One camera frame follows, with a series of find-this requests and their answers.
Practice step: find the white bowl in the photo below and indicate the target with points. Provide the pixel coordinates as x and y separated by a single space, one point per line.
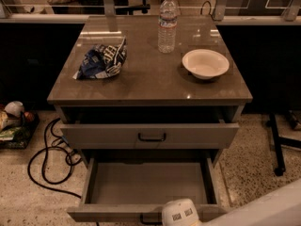
205 64

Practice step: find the tray of assorted objects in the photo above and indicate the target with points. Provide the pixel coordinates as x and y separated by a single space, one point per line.
17 125

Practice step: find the grey drawer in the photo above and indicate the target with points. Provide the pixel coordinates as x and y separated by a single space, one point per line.
117 192
166 127

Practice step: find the grey drawer cabinet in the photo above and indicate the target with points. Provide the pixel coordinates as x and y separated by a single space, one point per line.
148 78

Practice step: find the blue white chip bag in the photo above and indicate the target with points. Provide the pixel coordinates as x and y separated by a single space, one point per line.
102 61

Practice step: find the black stand leg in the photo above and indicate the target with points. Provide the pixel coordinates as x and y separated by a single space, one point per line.
278 142

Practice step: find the clear plastic water bottle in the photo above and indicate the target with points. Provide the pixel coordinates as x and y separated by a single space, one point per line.
167 25

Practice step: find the grey top drawer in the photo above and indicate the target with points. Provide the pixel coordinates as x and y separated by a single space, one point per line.
166 127

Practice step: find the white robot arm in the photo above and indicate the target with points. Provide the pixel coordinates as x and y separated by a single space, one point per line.
281 207

